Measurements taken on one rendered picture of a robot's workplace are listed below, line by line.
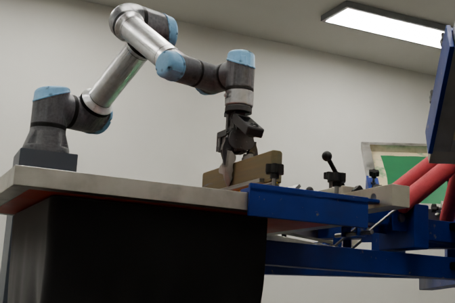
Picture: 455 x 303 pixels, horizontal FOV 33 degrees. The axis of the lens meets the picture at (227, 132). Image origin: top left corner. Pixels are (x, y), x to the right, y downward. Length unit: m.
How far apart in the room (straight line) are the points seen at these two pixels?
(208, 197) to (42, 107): 1.06
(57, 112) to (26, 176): 1.06
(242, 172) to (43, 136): 0.83
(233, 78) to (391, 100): 5.23
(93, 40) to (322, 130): 2.12
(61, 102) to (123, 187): 1.05
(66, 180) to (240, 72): 0.67
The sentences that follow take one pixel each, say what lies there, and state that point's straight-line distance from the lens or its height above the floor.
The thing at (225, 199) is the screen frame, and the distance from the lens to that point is 1.59.
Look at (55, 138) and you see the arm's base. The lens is 2.49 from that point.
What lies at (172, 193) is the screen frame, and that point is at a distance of 1.54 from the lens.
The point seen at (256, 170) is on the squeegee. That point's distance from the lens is 1.81.
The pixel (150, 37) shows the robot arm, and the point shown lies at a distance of 2.12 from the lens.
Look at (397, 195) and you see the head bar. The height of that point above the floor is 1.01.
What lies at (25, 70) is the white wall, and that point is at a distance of 5.82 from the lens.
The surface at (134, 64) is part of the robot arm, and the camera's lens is 2.44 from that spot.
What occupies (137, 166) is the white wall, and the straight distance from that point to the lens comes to 5.88.
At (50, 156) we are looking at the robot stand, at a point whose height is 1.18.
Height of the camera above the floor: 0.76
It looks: 13 degrees up
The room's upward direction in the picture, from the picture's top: 3 degrees clockwise
